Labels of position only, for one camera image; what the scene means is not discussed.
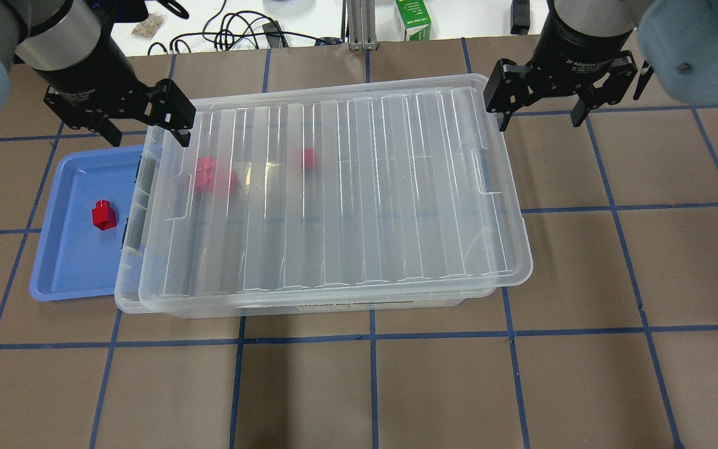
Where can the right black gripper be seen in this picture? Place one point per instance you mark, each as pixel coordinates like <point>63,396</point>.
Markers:
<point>574,45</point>

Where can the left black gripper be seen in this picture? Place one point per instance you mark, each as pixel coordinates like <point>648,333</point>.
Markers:
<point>90,76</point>

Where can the red block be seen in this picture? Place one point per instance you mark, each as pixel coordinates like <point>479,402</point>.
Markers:
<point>308,159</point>
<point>205,174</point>
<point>104,217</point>

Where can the clear plastic box lid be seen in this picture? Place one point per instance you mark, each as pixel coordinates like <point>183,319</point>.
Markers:
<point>334,187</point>

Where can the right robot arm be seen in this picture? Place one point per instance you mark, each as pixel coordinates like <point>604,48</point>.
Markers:
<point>674,41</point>

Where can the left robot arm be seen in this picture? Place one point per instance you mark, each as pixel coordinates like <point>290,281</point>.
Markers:
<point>55,35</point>

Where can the red block in box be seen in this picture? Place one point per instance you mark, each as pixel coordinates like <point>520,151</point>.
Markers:
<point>308,159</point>
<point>205,174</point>

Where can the clear plastic storage box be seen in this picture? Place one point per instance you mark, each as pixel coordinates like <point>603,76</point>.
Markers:
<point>147,237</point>

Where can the snack bag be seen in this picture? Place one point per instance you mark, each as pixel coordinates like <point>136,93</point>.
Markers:
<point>149,27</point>

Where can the green white carton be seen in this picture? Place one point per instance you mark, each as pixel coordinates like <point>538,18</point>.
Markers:
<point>413,21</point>

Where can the blue plastic tray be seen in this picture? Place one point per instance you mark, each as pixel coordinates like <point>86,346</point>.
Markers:
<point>74,259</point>

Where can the aluminium frame post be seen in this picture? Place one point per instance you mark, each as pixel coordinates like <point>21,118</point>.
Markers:
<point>359,25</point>

